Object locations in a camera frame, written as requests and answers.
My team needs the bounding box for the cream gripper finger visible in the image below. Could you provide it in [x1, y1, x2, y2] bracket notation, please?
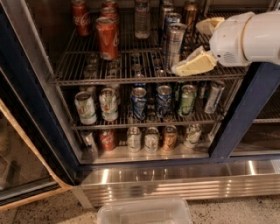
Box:
[171, 46, 218, 77]
[196, 17, 225, 36]

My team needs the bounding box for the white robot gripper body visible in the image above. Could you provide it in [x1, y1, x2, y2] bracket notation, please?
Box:
[209, 12, 255, 67]

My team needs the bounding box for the silver front redbull can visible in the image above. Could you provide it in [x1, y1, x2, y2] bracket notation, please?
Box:
[165, 23, 186, 74]

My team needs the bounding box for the silver redbull can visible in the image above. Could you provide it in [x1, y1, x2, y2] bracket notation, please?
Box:
[165, 23, 186, 74]
[158, 0, 174, 45]

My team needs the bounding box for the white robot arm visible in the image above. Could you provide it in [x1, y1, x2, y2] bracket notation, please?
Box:
[171, 10, 280, 77]

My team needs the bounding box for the brown gold can top shelf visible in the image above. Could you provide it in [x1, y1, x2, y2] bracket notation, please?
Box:
[182, 0, 199, 34]

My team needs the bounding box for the silver slim can middle shelf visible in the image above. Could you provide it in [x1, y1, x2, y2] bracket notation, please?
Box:
[204, 80, 225, 114]

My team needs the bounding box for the green can middle shelf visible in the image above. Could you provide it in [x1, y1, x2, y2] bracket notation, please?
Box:
[178, 85, 197, 117]

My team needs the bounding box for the blue pepsi can right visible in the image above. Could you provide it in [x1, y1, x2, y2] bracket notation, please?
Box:
[156, 85, 172, 118]

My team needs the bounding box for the blue pepsi can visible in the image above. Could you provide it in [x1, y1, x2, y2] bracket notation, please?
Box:
[156, 85, 172, 118]
[130, 87, 147, 120]

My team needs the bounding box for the blue pepsi can left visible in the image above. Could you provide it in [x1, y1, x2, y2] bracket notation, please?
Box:
[130, 87, 147, 120]

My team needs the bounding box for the white green can bottom right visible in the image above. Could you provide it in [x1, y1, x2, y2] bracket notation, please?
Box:
[184, 124, 202, 148]

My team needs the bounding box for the white green can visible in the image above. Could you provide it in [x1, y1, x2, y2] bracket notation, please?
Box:
[127, 127, 142, 152]
[184, 124, 202, 148]
[74, 91, 97, 125]
[144, 127, 159, 153]
[99, 87, 118, 122]

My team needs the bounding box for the gold brown can bottom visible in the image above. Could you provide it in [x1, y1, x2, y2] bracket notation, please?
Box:
[163, 125, 178, 151]

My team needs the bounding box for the red coke can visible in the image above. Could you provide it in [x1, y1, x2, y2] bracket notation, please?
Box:
[99, 129, 116, 151]
[100, 7, 119, 24]
[95, 17, 119, 60]
[101, 0, 119, 11]

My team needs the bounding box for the front red coke can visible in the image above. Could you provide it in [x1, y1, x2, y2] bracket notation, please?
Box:
[95, 17, 119, 60]

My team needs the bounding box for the back red coke can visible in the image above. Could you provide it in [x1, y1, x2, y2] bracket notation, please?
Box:
[101, 0, 119, 11]

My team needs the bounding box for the stainless steel fridge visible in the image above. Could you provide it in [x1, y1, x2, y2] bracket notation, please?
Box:
[0, 0, 279, 207]

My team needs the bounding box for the red coke can bottom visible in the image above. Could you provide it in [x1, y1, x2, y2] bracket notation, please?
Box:
[99, 129, 116, 151]

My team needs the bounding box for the white green can left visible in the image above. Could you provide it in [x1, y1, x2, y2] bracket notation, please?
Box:
[74, 91, 97, 125]

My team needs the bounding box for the left red coca-cola can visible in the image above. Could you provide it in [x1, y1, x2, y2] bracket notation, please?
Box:
[71, 0, 92, 36]

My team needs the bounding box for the silver slim can bottom left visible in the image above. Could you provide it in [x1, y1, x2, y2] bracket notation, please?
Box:
[80, 130, 97, 153]

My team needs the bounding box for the open glass fridge door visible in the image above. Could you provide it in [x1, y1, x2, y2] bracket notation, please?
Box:
[0, 73, 72, 212]

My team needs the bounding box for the clear water bottle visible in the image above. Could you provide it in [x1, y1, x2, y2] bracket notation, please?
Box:
[134, 0, 151, 39]

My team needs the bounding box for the clear plastic bin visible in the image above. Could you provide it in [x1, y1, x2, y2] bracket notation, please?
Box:
[97, 198, 193, 224]

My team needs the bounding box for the top wire shelf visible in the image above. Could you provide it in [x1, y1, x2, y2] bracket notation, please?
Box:
[53, 10, 248, 87]

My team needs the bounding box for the wire shelf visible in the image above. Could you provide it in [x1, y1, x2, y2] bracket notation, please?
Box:
[59, 78, 243, 131]
[53, 10, 248, 87]

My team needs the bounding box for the middle wire shelf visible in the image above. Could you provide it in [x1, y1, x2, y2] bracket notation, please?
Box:
[59, 78, 243, 131]

